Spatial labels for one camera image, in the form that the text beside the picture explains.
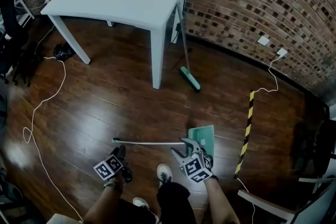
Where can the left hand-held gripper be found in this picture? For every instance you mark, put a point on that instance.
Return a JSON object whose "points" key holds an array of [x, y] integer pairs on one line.
{"points": [[109, 167]]}

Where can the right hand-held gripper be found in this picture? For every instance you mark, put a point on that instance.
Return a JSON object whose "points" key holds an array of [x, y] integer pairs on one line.
{"points": [[197, 168]]}

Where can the person's right forearm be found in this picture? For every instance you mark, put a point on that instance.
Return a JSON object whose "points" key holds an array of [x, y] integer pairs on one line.
{"points": [[220, 202]]}

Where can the person's left forearm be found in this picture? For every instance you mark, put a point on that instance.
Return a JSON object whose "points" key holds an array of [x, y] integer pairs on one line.
{"points": [[105, 204]]}

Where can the dark wooden floor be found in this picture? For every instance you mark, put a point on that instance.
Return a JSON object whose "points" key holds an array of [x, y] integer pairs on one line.
{"points": [[105, 102]]}

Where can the white shoe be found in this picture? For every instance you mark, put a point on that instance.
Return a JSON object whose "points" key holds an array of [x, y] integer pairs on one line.
{"points": [[140, 202], [164, 171]]}

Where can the person's black trousers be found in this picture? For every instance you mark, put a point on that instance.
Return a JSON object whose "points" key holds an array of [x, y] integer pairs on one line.
{"points": [[173, 202]]}

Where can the yellow black hazard tape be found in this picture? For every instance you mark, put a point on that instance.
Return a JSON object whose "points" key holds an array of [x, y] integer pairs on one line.
{"points": [[248, 123]]}

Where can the green broom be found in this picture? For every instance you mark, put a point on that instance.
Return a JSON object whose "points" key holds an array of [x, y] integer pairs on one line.
{"points": [[190, 79]]}

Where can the black plastic bag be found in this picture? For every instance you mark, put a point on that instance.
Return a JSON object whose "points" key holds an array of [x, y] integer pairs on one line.
{"points": [[63, 52]]}

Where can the black office chair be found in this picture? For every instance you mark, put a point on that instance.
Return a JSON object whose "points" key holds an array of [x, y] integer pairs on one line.
{"points": [[10, 21]]}

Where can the white wall socket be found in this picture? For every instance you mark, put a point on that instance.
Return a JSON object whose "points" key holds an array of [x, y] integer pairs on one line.
{"points": [[263, 40]]}

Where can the white wall charger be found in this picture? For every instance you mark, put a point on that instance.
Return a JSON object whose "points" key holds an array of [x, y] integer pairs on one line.
{"points": [[282, 52]]}

